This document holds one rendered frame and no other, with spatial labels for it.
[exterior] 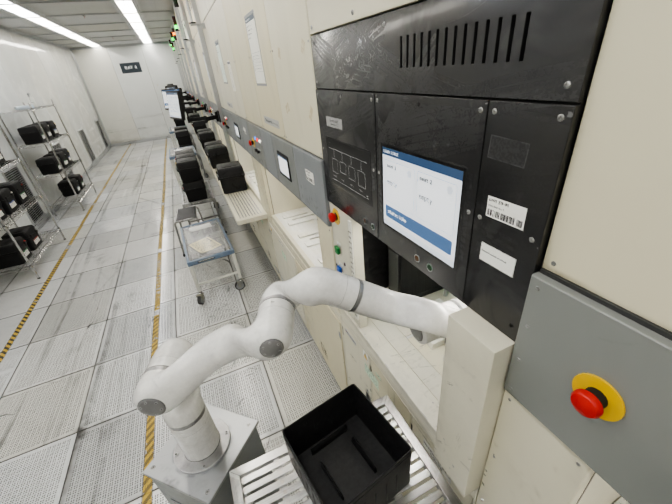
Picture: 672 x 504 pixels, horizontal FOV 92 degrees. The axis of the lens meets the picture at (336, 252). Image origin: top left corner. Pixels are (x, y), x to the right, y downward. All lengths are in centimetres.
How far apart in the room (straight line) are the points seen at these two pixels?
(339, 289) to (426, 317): 23
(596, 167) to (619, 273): 14
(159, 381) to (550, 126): 100
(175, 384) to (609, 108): 103
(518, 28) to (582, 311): 39
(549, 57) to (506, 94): 7
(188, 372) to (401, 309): 59
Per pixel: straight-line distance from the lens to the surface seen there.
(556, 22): 55
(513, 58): 58
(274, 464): 129
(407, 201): 81
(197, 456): 135
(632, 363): 58
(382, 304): 85
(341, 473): 123
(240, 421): 141
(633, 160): 51
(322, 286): 80
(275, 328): 82
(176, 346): 113
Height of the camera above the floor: 187
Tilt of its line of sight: 30 degrees down
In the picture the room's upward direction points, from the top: 6 degrees counter-clockwise
